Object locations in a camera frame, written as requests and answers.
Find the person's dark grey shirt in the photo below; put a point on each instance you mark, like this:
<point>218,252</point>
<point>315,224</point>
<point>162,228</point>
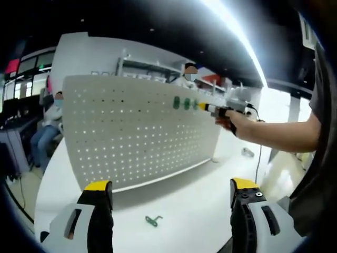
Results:
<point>321,158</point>

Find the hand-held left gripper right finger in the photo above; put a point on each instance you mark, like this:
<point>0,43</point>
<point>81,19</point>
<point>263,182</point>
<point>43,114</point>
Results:
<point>245,224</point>

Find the white metal shelf rack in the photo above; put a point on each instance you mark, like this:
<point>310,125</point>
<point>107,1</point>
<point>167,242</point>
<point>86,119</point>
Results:
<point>147,68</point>

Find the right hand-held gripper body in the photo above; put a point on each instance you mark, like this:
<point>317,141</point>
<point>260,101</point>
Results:
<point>238,101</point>

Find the person's right hand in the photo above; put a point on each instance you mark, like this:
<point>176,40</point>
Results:
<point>237,124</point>

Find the ceiling light strip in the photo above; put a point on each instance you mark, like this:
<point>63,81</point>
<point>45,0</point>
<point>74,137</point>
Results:
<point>245,39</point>

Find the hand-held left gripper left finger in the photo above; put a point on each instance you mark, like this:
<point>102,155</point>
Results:
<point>100,224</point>

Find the small grey metal part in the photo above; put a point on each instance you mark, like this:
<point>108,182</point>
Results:
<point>248,153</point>

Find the green hook assembly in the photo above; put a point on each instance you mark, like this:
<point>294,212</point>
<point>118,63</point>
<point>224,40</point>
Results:
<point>176,102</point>
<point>152,222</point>
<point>195,104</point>
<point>187,103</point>

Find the white perforated mounting plate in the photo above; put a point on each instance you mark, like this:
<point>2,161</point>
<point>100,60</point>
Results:
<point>131,137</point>

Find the white rectangular panel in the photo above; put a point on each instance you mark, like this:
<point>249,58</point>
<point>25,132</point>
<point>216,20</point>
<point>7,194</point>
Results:
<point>306,31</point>

